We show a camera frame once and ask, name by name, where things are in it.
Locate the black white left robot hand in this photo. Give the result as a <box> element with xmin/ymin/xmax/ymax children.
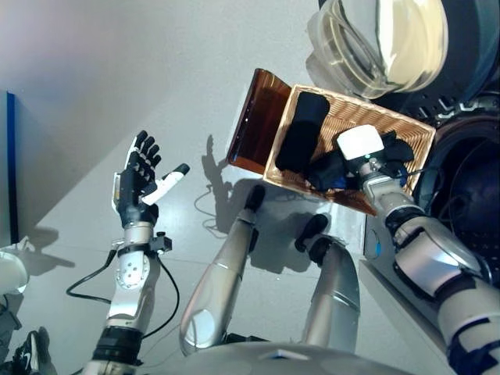
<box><xmin>112</xmin><ymin>130</ymin><xmax>191</xmax><ymax>229</ymax></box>

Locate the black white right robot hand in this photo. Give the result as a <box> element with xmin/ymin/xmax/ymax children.
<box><xmin>336</xmin><ymin>124</ymin><xmax>396</xmax><ymax>170</ymax></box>

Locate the black garment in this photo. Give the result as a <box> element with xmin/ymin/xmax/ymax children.
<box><xmin>306</xmin><ymin>130</ymin><xmax>415</xmax><ymax>192</ymax></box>
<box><xmin>275</xmin><ymin>91</ymin><xmax>330</xmax><ymax>173</ymax></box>

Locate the round glass washing machine door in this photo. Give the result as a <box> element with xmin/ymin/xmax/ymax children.
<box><xmin>304</xmin><ymin>0</ymin><xmax>500</xmax><ymax>101</ymax></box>

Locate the grey front-load washing machine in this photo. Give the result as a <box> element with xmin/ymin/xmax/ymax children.
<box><xmin>362</xmin><ymin>91</ymin><xmax>500</xmax><ymax>282</ymax></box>

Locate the white machine plinth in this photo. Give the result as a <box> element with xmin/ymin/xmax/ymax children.
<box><xmin>359</xmin><ymin>259</ymin><xmax>450</xmax><ymax>356</ymax></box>

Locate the woven wicker basket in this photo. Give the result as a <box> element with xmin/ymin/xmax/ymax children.
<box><xmin>262</xmin><ymin>84</ymin><xmax>437</xmax><ymax>216</ymax></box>

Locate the silver door hinge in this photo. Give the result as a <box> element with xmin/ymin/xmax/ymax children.
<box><xmin>416</xmin><ymin>95</ymin><xmax>500</xmax><ymax>118</ymax></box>

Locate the silver left robot leg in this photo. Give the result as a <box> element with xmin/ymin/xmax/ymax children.
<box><xmin>178</xmin><ymin>185</ymin><xmax>267</xmax><ymax>356</ymax></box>

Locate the silver robot leg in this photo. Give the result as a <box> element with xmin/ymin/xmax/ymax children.
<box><xmin>295</xmin><ymin>213</ymin><xmax>360</xmax><ymax>351</ymax></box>
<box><xmin>178</xmin><ymin>185</ymin><xmax>267</xmax><ymax>356</ymax></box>

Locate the white round object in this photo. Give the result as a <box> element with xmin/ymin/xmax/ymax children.
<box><xmin>0</xmin><ymin>236</ymin><xmax>30</xmax><ymax>294</ymax></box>

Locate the silver right robot leg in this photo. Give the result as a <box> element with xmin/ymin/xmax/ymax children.
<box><xmin>295</xmin><ymin>213</ymin><xmax>360</xmax><ymax>351</ymax></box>

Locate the black sneaker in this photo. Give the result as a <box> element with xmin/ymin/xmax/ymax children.
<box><xmin>11</xmin><ymin>327</ymin><xmax>54</xmax><ymax>375</ymax></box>

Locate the grey robot torso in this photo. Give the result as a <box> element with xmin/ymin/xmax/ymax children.
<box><xmin>171</xmin><ymin>339</ymin><xmax>450</xmax><ymax>375</ymax></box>

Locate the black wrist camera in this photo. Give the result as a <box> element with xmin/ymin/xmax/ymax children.
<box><xmin>150</xmin><ymin>232</ymin><xmax>173</xmax><ymax>255</ymax></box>

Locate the thin white floor cable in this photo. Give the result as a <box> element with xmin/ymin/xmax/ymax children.
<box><xmin>193</xmin><ymin>183</ymin><xmax>231</xmax><ymax>235</ymax></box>

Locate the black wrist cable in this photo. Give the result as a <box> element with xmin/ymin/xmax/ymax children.
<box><xmin>66</xmin><ymin>249</ymin><xmax>180</xmax><ymax>337</ymax></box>

